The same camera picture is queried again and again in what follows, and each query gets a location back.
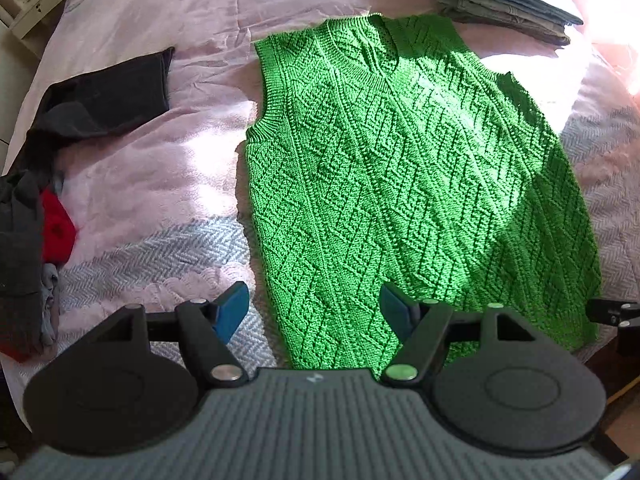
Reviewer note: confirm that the cream dressing table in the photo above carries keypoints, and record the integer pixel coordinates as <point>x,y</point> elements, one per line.
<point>45,0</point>

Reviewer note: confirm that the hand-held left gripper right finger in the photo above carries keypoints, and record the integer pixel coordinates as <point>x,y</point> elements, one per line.
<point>397,310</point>

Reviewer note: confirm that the black pants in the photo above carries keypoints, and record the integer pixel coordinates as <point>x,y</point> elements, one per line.
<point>110,90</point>

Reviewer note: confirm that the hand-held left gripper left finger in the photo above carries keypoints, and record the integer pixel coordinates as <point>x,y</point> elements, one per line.
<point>232,310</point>

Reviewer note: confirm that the pile of dark and red clothes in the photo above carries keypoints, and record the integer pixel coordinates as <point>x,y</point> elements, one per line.
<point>56,230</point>

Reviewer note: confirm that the light grey garment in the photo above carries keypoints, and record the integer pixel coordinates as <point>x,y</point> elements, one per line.
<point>50,305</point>

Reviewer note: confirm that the green knitted vest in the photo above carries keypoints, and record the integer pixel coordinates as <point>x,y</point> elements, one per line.
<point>400,185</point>

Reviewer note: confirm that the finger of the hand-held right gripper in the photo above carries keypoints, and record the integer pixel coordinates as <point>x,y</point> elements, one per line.
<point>615,312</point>

